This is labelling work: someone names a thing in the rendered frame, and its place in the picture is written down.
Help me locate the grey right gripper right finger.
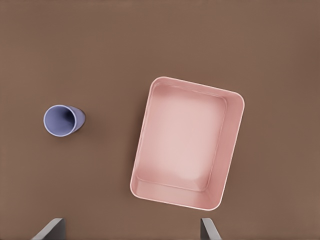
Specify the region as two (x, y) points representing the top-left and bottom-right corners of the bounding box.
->
(200, 217), (222, 240)

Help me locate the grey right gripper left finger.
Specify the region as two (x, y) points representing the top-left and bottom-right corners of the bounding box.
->
(31, 217), (66, 240)

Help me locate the pink rectangular box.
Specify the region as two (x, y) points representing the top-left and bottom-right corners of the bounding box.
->
(129, 76), (246, 213)

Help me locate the purple cup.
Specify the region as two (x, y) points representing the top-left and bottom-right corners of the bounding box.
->
(43, 104), (87, 138)

